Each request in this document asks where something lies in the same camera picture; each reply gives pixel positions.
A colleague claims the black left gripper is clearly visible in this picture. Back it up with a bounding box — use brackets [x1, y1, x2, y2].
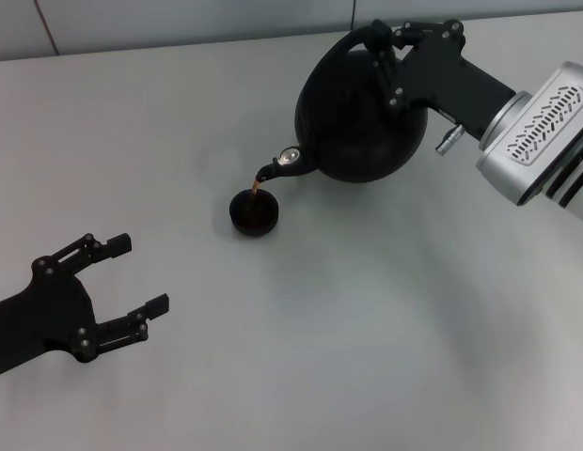
[0, 231, 171, 382]

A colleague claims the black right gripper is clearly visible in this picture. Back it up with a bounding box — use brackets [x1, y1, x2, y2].
[370, 18, 517, 141]

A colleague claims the black round teapot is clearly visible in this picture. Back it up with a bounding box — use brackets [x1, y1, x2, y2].
[256, 23, 430, 184]

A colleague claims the small dark teacup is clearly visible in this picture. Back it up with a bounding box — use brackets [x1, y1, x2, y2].
[228, 187, 280, 238]

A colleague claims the right gripper cable with connector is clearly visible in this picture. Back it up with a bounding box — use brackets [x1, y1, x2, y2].
[434, 124, 465, 155]

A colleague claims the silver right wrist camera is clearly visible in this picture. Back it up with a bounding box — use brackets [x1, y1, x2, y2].
[474, 60, 583, 208]

